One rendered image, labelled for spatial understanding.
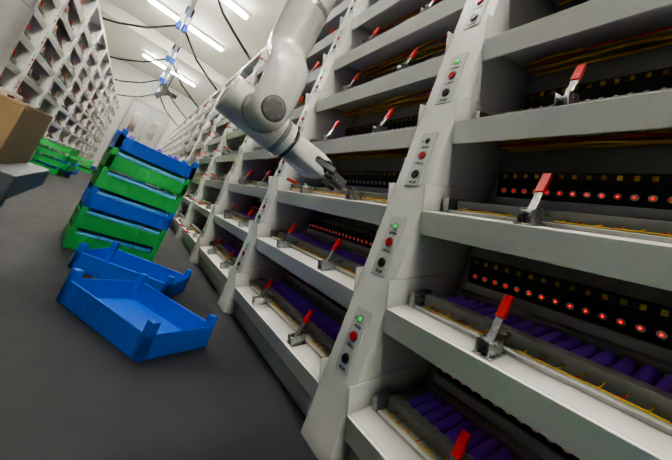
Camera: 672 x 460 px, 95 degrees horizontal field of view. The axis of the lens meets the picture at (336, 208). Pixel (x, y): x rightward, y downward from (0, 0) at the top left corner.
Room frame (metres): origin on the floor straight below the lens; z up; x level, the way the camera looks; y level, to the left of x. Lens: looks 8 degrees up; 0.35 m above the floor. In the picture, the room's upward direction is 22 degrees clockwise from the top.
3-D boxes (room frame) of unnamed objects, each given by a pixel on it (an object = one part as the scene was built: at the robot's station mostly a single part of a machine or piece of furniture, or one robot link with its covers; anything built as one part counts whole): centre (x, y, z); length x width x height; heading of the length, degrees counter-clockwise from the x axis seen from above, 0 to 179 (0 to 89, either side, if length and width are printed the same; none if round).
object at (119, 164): (1.33, 0.81, 0.36); 0.30 x 0.20 x 0.08; 132
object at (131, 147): (1.33, 0.81, 0.44); 0.30 x 0.20 x 0.08; 132
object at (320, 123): (1.25, 0.17, 0.85); 0.20 x 0.09 x 1.70; 123
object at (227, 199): (1.84, 0.56, 0.85); 0.20 x 0.09 x 1.70; 123
